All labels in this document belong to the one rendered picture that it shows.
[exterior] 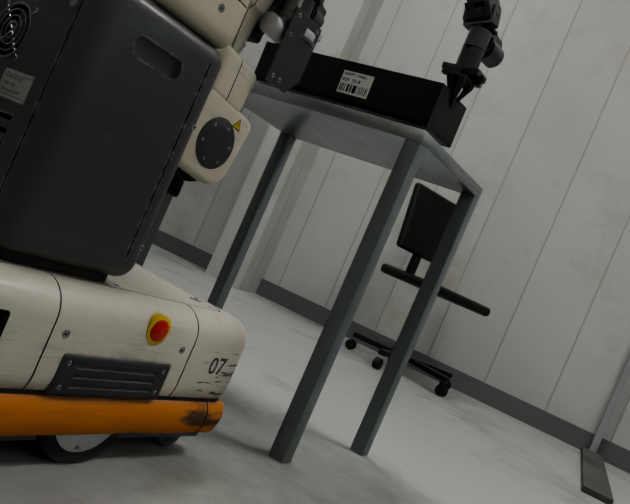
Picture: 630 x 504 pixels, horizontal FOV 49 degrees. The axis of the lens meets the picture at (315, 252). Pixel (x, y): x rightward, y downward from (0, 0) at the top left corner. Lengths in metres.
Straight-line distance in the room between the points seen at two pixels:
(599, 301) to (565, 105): 1.29
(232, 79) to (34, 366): 0.66
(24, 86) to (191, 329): 0.47
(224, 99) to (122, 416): 0.62
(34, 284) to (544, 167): 4.06
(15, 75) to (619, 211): 4.05
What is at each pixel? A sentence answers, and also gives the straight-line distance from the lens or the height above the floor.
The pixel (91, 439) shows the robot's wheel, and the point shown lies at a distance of 1.18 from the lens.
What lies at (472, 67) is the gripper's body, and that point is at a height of 1.03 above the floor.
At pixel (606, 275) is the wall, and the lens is 4.61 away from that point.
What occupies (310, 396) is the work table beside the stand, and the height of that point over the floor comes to 0.16.
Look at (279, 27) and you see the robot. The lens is 1.44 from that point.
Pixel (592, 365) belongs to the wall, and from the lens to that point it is 4.57.
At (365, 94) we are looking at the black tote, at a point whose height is 0.87.
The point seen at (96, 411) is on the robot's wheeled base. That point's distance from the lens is 1.13.
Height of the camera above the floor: 0.46
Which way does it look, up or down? level
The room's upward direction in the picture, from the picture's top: 24 degrees clockwise
